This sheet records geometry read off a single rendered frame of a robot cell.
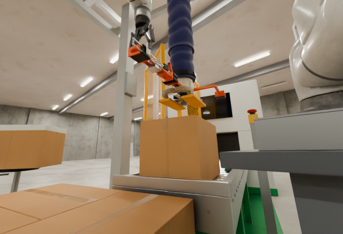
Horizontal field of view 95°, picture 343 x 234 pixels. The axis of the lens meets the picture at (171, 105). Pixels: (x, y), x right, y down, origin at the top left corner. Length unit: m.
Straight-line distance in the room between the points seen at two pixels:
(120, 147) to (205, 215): 1.40
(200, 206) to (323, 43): 0.74
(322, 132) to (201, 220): 0.62
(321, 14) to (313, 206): 0.42
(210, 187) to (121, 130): 1.45
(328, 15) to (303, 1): 0.09
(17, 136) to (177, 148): 1.60
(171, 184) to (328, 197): 0.61
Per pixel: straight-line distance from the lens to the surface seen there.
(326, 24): 0.43
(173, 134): 0.97
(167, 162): 0.99
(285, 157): 0.41
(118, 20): 3.49
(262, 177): 1.37
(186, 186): 0.87
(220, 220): 0.86
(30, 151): 2.02
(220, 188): 0.83
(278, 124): 0.49
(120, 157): 2.05
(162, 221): 0.61
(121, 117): 2.10
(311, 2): 0.48
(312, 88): 0.60
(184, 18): 1.60
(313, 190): 0.54
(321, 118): 0.48
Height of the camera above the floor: 0.76
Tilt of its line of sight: 15 degrees up
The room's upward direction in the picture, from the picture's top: 2 degrees counter-clockwise
